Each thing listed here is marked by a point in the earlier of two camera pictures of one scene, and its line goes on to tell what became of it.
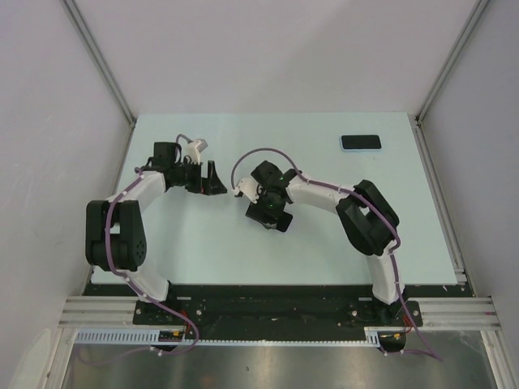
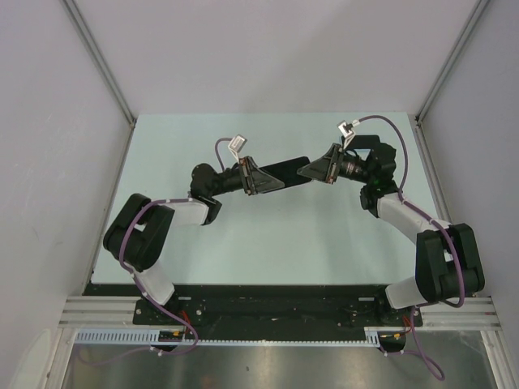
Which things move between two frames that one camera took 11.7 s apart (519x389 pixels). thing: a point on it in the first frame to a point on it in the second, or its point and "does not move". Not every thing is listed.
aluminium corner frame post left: (83, 27) does not move
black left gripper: (214, 185) to (258, 181)
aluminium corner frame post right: (450, 61) does not move
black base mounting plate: (273, 313) does not move
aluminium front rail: (438, 314) does not move
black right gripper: (257, 211) to (324, 168)
